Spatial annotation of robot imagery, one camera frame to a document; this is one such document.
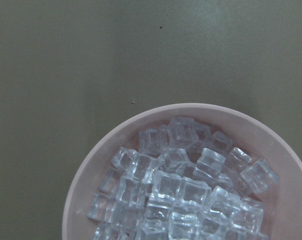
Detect pink bowl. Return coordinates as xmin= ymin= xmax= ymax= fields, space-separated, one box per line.
xmin=61 ymin=103 xmax=302 ymax=240

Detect clear ice cubes pile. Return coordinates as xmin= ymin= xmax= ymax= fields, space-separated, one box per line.
xmin=87 ymin=117 xmax=280 ymax=240

